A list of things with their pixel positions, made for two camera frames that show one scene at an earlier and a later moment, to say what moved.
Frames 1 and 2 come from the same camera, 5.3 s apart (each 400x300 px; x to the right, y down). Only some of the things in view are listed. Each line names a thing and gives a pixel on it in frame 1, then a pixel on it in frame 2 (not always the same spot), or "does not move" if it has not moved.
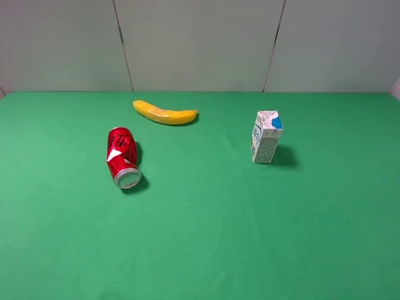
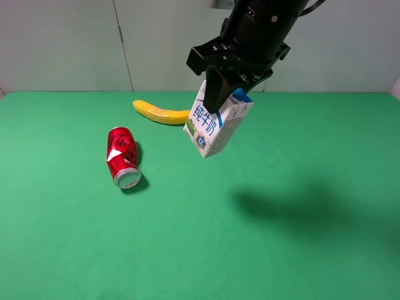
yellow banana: x=164 y=115 does not move
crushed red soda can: x=121 y=157 does not move
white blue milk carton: x=265 y=136 → x=208 y=131
